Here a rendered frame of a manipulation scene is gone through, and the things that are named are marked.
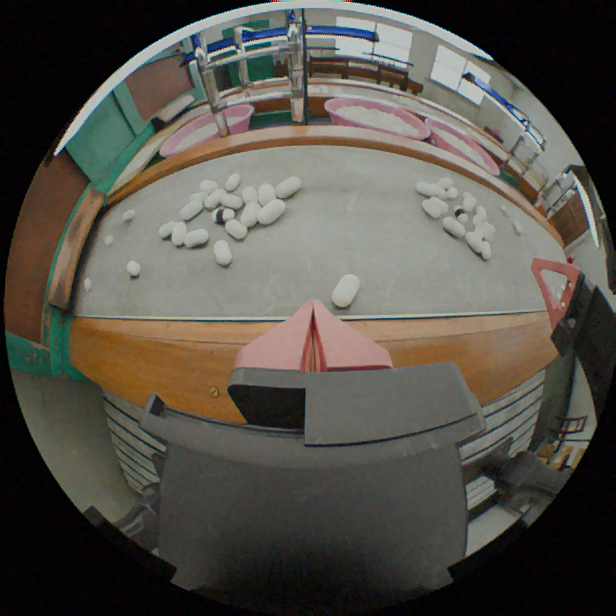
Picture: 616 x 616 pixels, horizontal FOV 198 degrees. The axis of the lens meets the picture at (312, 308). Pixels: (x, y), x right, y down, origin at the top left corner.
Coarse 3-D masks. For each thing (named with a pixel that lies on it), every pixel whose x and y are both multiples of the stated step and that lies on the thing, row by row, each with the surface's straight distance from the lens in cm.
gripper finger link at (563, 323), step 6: (540, 270) 25; (546, 282) 25; (552, 294) 25; (564, 318) 22; (570, 318) 24; (558, 324) 19; (564, 324) 20; (570, 324) 19; (558, 330) 19; (564, 330) 19; (570, 330) 19; (552, 336) 20; (558, 336) 19
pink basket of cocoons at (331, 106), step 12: (336, 108) 63; (372, 108) 70; (384, 108) 70; (396, 108) 69; (336, 120) 51; (348, 120) 47; (408, 120) 67; (420, 120) 65; (396, 132) 46; (420, 132) 62
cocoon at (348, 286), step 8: (344, 280) 20; (352, 280) 20; (336, 288) 20; (344, 288) 19; (352, 288) 19; (336, 296) 19; (344, 296) 19; (352, 296) 20; (336, 304) 20; (344, 304) 19
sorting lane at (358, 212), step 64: (192, 192) 37; (256, 192) 30; (320, 192) 29; (384, 192) 31; (128, 256) 40; (192, 256) 28; (256, 256) 23; (320, 256) 22; (384, 256) 24; (448, 256) 29; (512, 256) 46; (256, 320) 21
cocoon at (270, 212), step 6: (270, 204) 25; (276, 204) 25; (282, 204) 25; (264, 210) 24; (270, 210) 24; (276, 210) 24; (282, 210) 25; (258, 216) 24; (264, 216) 24; (270, 216) 24; (276, 216) 25; (264, 222) 24; (270, 222) 25
